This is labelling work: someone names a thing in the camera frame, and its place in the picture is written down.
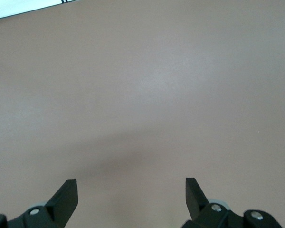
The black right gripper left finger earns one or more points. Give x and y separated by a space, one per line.
61 206

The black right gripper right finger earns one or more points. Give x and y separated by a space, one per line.
197 204

